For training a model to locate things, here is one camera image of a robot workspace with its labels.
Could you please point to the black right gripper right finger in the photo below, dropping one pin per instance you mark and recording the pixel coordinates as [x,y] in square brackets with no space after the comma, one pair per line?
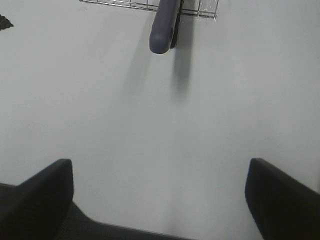
[282,207]

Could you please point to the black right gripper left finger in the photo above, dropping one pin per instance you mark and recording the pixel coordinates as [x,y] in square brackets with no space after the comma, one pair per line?
[36,208]

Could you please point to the pile of coffee beans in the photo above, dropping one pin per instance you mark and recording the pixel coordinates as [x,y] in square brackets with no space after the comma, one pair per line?
[5,23]

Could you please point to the purple hand brush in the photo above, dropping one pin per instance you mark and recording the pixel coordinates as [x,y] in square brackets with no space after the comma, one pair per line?
[165,26]

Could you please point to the chrome wire dish rack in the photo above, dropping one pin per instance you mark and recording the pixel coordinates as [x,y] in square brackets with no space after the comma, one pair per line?
[194,8]

